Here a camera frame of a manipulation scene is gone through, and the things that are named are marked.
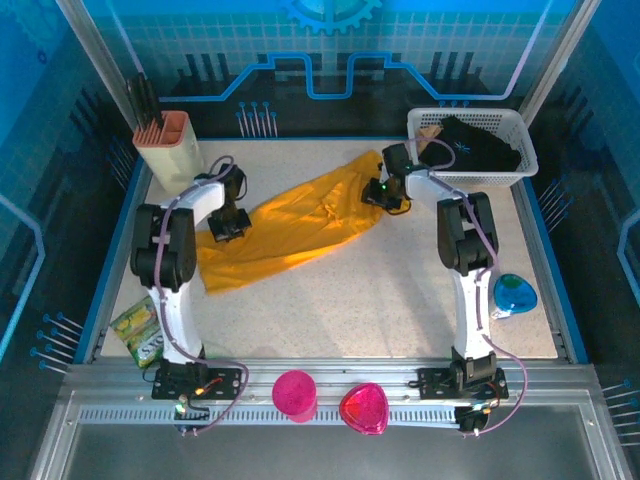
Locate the yellow t-shirt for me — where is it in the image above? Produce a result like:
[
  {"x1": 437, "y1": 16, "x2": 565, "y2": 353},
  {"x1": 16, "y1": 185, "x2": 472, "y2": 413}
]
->
[{"x1": 193, "y1": 149, "x2": 389, "y2": 296}]

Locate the tan folded cloth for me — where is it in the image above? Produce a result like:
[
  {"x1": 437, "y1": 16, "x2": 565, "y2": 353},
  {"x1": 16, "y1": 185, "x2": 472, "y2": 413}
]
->
[{"x1": 417, "y1": 125, "x2": 444, "y2": 152}]

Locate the cream holder with orange top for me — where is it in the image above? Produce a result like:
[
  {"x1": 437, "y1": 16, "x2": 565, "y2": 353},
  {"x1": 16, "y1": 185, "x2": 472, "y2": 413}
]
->
[{"x1": 132, "y1": 110, "x2": 206, "y2": 194}]

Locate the black t-shirt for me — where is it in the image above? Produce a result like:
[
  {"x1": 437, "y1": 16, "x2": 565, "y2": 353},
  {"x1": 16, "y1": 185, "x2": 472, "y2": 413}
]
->
[{"x1": 418, "y1": 115, "x2": 523, "y2": 174}]

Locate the white plastic mesh basket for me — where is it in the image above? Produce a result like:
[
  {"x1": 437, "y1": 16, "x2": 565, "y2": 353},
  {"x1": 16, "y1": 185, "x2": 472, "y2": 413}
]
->
[{"x1": 406, "y1": 107, "x2": 540, "y2": 187}]

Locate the black stick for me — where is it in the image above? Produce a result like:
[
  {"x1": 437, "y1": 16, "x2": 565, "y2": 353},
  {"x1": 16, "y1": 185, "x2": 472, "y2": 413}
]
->
[
  {"x1": 135, "y1": 72, "x2": 157, "y2": 130},
  {"x1": 125, "y1": 77, "x2": 147, "y2": 132},
  {"x1": 144, "y1": 74, "x2": 165, "y2": 126}
]

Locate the green yellow snack bag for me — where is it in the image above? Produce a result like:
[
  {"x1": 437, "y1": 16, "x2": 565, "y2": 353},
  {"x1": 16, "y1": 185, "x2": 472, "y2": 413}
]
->
[{"x1": 109, "y1": 295, "x2": 164, "y2": 370}]

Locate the blue triangular bowl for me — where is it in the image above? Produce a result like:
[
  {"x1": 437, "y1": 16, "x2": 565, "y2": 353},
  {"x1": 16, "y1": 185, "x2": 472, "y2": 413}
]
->
[{"x1": 493, "y1": 273, "x2": 539, "y2": 316}]

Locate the pink plastic cup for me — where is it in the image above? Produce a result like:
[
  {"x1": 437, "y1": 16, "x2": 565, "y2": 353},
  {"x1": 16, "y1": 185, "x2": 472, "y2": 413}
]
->
[{"x1": 271, "y1": 369, "x2": 319, "y2": 424}]

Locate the pink triangular bowl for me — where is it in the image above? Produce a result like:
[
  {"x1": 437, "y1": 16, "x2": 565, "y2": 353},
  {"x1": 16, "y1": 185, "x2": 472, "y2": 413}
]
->
[{"x1": 338, "y1": 382, "x2": 390, "y2": 437}]

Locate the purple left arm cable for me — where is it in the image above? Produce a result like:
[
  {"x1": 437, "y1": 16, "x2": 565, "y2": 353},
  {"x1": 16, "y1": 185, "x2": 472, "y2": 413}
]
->
[{"x1": 149, "y1": 155, "x2": 251, "y2": 436}]

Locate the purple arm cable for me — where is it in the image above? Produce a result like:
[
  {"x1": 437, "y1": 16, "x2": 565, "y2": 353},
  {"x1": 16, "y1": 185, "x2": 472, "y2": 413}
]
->
[
  {"x1": 149, "y1": 155, "x2": 251, "y2": 436},
  {"x1": 407, "y1": 138, "x2": 529, "y2": 437}
]

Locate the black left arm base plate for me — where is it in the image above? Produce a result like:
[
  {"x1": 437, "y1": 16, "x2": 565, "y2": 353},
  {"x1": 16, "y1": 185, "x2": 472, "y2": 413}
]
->
[{"x1": 151, "y1": 366, "x2": 242, "y2": 401}]

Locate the aluminium front rail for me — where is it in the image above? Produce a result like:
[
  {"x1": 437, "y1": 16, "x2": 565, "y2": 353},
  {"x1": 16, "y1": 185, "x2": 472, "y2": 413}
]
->
[{"x1": 62, "y1": 357, "x2": 601, "y2": 407}]

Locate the slotted grey cable duct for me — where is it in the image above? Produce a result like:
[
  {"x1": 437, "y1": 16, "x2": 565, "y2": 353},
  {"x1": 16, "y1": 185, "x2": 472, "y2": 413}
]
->
[{"x1": 77, "y1": 405, "x2": 461, "y2": 425}]

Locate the aluminium frame post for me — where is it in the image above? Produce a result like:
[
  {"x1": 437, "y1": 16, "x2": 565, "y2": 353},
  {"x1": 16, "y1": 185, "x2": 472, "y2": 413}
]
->
[
  {"x1": 517, "y1": 0, "x2": 601, "y2": 126},
  {"x1": 54, "y1": 0, "x2": 146, "y2": 119}
]

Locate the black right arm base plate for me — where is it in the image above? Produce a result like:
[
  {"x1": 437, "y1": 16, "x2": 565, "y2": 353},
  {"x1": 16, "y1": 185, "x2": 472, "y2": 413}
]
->
[{"x1": 417, "y1": 366, "x2": 510, "y2": 401}]

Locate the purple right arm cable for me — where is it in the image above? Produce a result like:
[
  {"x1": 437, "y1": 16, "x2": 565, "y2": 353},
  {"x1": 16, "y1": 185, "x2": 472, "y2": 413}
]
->
[{"x1": 407, "y1": 138, "x2": 529, "y2": 437}]

